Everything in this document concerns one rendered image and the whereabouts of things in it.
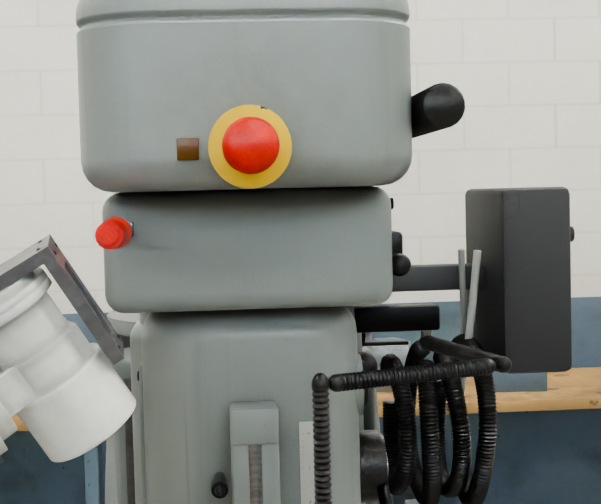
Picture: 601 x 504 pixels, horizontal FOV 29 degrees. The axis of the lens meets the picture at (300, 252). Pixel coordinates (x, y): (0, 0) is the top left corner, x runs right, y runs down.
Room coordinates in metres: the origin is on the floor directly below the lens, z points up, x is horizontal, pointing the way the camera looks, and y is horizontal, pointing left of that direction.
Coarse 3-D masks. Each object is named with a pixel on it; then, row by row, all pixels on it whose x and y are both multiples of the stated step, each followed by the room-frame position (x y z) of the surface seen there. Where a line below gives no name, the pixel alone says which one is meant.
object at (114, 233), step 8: (104, 224) 0.79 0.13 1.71; (112, 224) 0.80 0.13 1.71; (120, 224) 0.81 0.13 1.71; (128, 224) 0.84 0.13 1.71; (96, 232) 0.79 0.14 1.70; (104, 232) 0.79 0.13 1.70; (112, 232) 0.79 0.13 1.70; (120, 232) 0.80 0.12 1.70; (128, 232) 0.83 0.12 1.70; (96, 240) 0.79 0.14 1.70; (104, 240) 0.79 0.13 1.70; (112, 240) 0.79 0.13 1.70; (120, 240) 0.80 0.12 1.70; (128, 240) 0.83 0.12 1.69; (104, 248) 0.79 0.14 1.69; (112, 248) 0.80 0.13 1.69
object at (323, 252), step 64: (128, 192) 0.95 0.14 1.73; (192, 192) 0.95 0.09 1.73; (256, 192) 0.95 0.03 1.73; (320, 192) 0.95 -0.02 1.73; (384, 192) 0.96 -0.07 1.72; (128, 256) 0.93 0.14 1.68; (192, 256) 0.94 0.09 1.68; (256, 256) 0.94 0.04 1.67; (320, 256) 0.94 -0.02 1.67; (384, 256) 0.95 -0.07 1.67
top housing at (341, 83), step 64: (128, 0) 0.84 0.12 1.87; (192, 0) 0.84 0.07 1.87; (256, 0) 0.84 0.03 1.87; (320, 0) 0.85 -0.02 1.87; (384, 0) 0.86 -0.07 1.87; (128, 64) 0.84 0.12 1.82; (192, 64) 0.84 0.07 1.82; (256, 64) 0.84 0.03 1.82; (320, 64) 0.85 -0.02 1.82; (384, 64) 0.86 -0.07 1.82; (128, 128) 0.84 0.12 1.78; (192, 128) 0.84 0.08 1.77; (320, 128) 0.85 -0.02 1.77; (384, 128) 0.86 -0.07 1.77
